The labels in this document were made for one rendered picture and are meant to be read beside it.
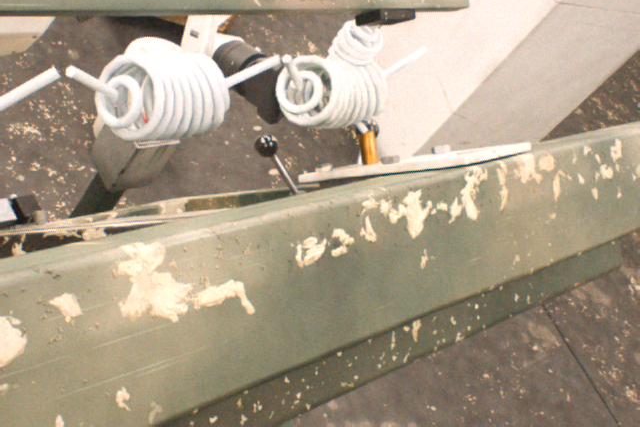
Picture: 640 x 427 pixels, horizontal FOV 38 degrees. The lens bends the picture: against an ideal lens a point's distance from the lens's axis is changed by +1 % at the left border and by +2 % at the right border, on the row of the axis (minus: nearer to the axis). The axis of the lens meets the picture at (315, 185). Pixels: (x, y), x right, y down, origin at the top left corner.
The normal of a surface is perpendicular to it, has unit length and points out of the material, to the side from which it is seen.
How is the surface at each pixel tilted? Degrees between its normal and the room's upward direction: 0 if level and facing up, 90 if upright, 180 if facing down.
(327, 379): 33
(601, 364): 0
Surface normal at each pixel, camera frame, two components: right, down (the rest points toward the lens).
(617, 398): 0.52, -0.59
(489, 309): 0.71, -0.07
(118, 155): -0.68, 0.14
